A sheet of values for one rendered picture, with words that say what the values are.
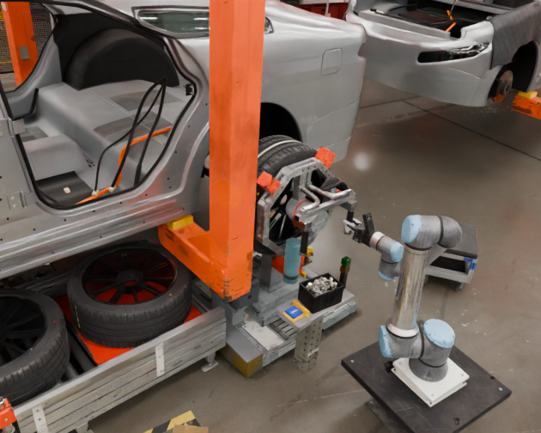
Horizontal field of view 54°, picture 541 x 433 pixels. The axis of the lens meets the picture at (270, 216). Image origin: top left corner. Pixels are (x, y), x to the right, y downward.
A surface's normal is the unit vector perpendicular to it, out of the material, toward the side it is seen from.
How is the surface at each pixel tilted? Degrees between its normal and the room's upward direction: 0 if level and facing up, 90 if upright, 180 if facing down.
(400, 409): 0
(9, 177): 89
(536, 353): 0
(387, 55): 88
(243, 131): 90
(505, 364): 0
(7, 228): 92
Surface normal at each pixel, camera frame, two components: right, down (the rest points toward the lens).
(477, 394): 0.06, -0.85
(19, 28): 0.65, 0.43
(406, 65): -0.67, 0.34
